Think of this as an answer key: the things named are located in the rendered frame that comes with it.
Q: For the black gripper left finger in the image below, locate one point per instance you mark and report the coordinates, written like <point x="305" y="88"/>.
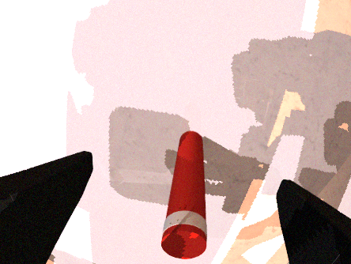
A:
<point x="36" y="204"/>

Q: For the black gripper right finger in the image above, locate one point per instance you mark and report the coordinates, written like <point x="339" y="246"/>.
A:
<point x="314" y="232"/>

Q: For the red peg with white band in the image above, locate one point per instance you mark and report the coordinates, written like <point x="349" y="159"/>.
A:
<point x="184" y="234"/>

